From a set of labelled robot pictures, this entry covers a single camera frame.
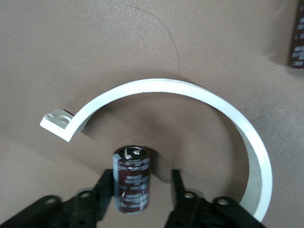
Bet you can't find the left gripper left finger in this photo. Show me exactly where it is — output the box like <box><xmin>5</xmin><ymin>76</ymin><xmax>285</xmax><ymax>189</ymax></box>
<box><xmin>0</xmin><ymin>168</ymin><xmax>115</xmax><ymax>228</ymax></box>

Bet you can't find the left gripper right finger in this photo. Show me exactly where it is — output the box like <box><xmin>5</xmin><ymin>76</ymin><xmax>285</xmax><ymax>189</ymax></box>
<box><xmin>163</xmin><ymin>169</ymin><xmax>269</xmax><ymax>228</ymax></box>

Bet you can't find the short dark electrolytic capacitor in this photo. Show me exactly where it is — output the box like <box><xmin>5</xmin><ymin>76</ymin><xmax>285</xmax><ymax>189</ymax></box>
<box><xmin>112</xmin><ymin>145</ymin><xmax>152</xmax><ymax>214</ymax></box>

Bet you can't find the long dark electrolytic capacitor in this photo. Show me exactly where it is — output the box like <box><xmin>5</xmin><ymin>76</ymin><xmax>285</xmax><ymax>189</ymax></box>
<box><xmin>289</xmin><ymin>0</ymin><xmax>304</xmax><ymax>69</ymax></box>

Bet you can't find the white half-round pipe clamp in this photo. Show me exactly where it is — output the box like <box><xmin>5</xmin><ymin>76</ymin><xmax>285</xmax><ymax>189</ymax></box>
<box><xmin>39</xmin><ymin>77</ymin><xmax>273</xmax><ymax>223</ymax></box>

